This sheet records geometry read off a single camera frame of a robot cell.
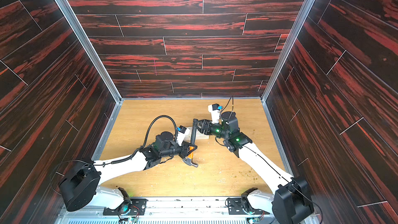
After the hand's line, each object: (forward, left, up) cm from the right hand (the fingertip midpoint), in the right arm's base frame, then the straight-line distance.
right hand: (198, 121), depth 76 cm
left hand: (-10, +1, -10) cm, 14 cm away
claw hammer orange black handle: (-15, +4, -13) cm, 20 cm away
